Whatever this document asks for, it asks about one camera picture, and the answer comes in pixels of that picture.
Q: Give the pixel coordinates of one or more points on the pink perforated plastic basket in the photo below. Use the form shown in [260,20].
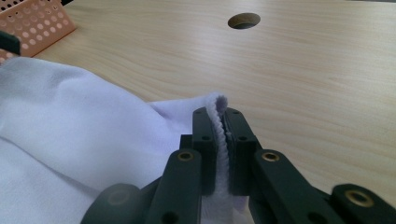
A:
[37,25]

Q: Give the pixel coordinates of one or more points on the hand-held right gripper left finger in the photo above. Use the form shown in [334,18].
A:
[207,161]

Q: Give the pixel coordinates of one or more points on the white printed cloth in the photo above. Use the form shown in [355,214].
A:
[77,124]

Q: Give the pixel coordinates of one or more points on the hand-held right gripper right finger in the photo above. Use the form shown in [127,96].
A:
[241,155]

